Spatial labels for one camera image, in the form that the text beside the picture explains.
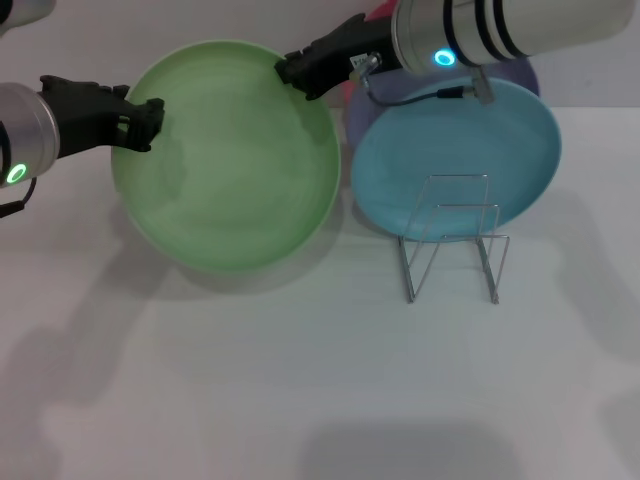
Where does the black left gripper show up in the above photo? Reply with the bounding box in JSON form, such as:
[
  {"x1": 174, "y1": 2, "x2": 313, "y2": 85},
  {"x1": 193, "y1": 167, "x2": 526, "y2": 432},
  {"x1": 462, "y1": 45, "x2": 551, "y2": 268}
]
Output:
[{"x1": 39, "y1": 74, "x2": 167, "y2": 159}]

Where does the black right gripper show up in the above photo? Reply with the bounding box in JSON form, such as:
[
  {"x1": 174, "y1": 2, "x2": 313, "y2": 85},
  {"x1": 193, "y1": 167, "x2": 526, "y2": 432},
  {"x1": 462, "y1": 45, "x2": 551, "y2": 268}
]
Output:
[{"x1": 275, "y1": 13, "x2": 397, "y2": 102}]

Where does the green plastic plate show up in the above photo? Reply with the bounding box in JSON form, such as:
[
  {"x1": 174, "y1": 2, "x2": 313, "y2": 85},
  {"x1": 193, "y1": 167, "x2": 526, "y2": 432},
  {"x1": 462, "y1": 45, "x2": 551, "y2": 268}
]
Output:
[{"x1": 109, "y1": 40, "x2": 343, "y2": 274}]

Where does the purple plastic plate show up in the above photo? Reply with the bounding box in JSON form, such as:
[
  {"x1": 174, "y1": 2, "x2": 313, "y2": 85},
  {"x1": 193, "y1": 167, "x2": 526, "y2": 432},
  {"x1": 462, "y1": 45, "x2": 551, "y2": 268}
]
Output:
[{"x1": 343, "y1": 55, "x2": 542, "y2": 151}]

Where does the red plastic plate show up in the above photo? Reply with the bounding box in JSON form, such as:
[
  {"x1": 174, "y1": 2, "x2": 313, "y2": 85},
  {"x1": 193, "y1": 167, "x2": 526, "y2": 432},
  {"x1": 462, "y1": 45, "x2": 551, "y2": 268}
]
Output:
[{"x1": 340, "y1": 0, "x2": 399, "y2": 109}]

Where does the cyan plastic plate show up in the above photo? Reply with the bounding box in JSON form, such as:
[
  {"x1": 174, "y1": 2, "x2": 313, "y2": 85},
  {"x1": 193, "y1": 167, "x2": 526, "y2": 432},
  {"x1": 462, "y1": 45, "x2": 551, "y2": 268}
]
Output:
[{"x1": 349, "y1": 74, "x2": 563, "y2": 245}]

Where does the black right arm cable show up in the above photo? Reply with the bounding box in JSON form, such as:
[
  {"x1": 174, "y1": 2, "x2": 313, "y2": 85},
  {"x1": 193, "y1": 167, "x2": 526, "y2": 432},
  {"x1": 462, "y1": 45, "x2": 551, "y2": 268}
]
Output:
[{"x1": 349, "y1": 49, "x2": 476, "y2": 109}]

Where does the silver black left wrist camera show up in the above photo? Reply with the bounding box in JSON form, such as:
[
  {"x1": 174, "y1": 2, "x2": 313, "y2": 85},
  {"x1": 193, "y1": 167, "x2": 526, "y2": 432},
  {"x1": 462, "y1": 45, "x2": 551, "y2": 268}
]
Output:
[{"x1": 0, "y1": 0, "x2": 57, "y2": 25}]

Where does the silver right camera bracket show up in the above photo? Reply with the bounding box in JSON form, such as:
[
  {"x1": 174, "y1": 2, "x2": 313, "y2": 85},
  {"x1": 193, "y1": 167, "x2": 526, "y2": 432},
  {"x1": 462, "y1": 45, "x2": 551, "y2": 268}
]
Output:
[{"x1": 469, "y1": 67, "x2": 497, "y2": 107}]

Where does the chrome wire plate rack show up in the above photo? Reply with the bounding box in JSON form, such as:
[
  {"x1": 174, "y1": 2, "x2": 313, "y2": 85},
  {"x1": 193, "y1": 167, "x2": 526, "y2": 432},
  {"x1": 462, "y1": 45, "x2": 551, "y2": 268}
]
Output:
[{"x1": 397, "y1": 173, "x2": 511, "y2": 305}]

